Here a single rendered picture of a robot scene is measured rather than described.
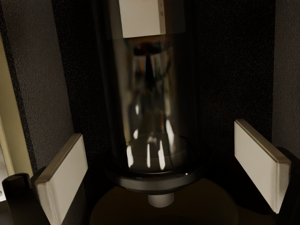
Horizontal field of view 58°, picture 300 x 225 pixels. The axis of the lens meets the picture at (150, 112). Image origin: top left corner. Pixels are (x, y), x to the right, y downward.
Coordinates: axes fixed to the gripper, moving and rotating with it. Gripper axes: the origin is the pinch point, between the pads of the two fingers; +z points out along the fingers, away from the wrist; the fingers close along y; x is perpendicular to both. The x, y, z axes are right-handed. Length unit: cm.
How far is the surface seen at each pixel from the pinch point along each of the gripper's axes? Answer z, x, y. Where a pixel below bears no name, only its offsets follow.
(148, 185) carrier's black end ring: 2.9, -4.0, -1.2
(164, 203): 7.0, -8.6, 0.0
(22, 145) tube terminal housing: 4.6, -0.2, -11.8
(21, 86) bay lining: 4.8, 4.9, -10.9
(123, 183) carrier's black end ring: 3.8, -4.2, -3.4
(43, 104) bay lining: 8.3, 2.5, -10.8
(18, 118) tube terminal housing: 4.6, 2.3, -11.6
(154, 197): 7.1, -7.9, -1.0
